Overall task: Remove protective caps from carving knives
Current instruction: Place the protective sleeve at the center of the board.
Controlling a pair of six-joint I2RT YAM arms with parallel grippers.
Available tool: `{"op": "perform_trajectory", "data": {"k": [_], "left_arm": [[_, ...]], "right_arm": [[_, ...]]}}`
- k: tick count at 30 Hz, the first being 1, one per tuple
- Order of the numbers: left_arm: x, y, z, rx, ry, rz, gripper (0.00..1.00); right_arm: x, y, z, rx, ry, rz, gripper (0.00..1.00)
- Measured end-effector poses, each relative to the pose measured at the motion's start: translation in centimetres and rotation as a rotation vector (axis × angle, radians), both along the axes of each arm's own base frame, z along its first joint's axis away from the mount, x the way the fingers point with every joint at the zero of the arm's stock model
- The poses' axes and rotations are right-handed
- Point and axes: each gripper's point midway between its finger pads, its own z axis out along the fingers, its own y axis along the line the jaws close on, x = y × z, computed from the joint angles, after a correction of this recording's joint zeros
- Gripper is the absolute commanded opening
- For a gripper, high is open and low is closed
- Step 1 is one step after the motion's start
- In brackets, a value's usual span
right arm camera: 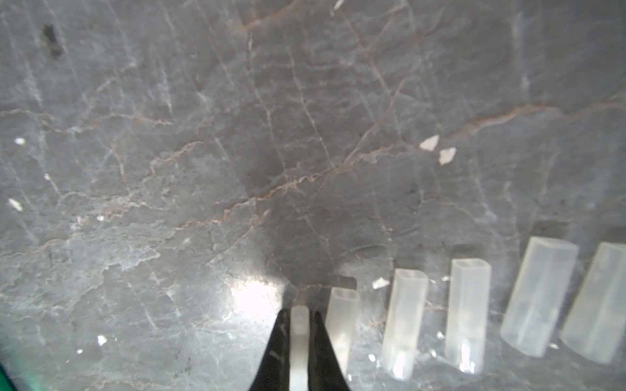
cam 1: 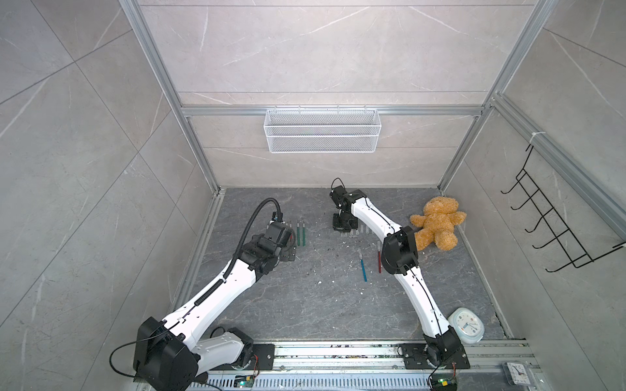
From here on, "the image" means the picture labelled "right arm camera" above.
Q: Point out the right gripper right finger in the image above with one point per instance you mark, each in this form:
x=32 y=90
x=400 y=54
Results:
x=324 y=372

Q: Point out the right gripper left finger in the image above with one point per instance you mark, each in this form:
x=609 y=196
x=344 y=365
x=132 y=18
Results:
x=274 y=370

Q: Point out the translucent knife cap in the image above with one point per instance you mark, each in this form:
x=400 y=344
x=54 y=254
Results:
x=299 y=348
x=595 y=324
x=468 y=302
x=403 y=323
x=538 y=294
x=340 y=322

